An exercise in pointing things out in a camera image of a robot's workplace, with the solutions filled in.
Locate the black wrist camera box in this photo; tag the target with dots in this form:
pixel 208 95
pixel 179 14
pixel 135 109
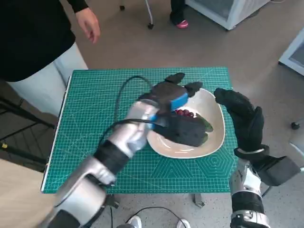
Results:
pixel 183 130
pixel 278 169

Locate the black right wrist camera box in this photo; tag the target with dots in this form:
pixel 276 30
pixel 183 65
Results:
pixel 278 169

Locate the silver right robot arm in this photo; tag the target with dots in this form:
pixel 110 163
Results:
pixel 247 204

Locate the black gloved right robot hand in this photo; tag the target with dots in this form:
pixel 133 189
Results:
pixel 249 126

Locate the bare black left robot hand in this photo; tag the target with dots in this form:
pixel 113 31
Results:
pixel 166 95

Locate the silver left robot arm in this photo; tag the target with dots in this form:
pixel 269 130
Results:
pixel 128 140

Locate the white left robot foot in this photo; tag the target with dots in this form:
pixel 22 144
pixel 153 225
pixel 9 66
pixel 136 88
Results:
pixel 135 222

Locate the black chair castor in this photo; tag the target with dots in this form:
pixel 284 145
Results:
pixel 122 8

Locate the person's hand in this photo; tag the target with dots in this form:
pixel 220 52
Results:
pixel 89 23

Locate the white right robot foot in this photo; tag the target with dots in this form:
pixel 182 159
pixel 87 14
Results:
pixel 184 224

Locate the person with pink shoe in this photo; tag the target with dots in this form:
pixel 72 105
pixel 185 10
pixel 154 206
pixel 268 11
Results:
pixel 177 12

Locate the white chair leg with castor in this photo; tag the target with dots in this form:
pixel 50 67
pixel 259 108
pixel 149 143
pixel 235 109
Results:
pixel 148 10

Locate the white square plate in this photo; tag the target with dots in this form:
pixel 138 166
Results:
pixel 180 150

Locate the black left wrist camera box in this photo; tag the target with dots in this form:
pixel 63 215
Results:
pixel 183 130

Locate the white vented appliance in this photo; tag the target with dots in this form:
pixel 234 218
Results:
pixel 297 54

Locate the person in black top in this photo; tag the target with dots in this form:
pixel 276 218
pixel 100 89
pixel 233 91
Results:
pixel 31 35

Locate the black metal rack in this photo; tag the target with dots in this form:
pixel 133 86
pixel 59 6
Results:
pixel 14 149

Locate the white robot foot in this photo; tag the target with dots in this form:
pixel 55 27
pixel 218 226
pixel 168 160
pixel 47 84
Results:
pixel 184 224
pixel 135 222

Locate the green cutting mat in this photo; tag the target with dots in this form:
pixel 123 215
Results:
pixel 95 95

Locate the purple toy grape bunch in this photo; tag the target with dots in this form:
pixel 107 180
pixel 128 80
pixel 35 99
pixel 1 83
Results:
pixel 185 113

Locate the white glass-top appliance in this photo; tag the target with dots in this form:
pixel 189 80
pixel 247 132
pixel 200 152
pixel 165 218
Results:
pixel 240 12

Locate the grey metal table leg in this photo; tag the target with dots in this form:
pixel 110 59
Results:
pixel 198 200
pixel 113 202

